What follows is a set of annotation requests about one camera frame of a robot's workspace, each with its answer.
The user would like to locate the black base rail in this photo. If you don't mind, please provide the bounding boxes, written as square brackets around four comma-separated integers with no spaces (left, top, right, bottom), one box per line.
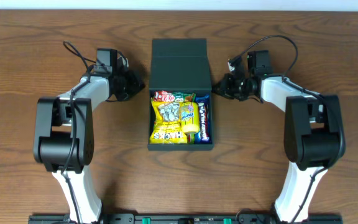
[28,213,343,224]

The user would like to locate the purple red candy bar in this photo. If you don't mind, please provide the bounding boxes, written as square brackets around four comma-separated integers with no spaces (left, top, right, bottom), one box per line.
[197,96,211,143]

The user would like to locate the blue Oreo cookie pack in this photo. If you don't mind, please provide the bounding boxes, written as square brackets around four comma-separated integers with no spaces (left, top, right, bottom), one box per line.
[193,94,211,144]

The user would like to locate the dark green gift box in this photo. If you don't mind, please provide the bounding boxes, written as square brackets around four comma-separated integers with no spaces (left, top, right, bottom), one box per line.
[147,39,214,152]

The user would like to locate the yellow Hacks candy bag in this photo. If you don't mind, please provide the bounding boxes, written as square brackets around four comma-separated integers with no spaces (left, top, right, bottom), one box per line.
[149,100,188,144]

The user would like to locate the black right camera cable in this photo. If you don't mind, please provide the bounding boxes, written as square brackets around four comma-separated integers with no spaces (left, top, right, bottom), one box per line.
[228,34,344,224]

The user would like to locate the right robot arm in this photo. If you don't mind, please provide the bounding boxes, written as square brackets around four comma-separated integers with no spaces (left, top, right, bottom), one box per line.
[213,50,346,223]

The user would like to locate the green Haribo gummy bag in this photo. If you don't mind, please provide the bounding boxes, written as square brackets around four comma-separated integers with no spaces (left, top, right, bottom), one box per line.
[186,133,195,144]

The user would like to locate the green red snack bar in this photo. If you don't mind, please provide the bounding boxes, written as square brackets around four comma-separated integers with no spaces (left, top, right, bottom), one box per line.
[152,90,196,103]

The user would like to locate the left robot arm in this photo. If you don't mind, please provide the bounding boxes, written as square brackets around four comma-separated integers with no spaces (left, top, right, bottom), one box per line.
[29,42,144,223]

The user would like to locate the yellow Mentos gum bottle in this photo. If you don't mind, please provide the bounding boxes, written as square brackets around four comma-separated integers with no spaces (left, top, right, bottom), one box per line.
[180,102,200,134]

